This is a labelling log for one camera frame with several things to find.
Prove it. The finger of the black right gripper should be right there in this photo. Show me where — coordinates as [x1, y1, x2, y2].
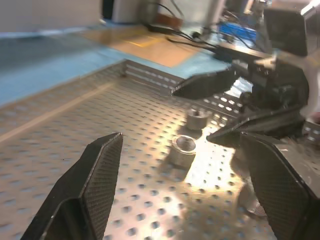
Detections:
[170, 66, 238, 101]
[205, 104, 308, 148]

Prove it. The perforated steel tray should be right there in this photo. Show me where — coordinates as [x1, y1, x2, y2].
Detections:
[0, 58, 320, 240]

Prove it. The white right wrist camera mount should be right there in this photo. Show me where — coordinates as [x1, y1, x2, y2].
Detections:
[263, 4, 320, 121]

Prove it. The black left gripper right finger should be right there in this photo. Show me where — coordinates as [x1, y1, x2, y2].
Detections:
[239, 131, 320, 240]

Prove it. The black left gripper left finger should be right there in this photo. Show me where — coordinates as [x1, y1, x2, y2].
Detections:
[19, 131, 124, 240]

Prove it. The brown cardboard sheet yellow tape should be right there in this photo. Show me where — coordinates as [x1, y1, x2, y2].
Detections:
[82, 24, 203, 68]

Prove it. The blue plastic object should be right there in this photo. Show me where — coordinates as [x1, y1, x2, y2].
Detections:
[219, 21, 259, 39]

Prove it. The silver metal nut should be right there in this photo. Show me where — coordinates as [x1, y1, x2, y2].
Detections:
[186, 108, 209, 131]

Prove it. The silver metal ring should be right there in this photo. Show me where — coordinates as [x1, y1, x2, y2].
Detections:
[166, 134, 197, 171]

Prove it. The black cable bundle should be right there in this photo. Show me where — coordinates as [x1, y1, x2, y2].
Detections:
[143, 2, 226, 55]

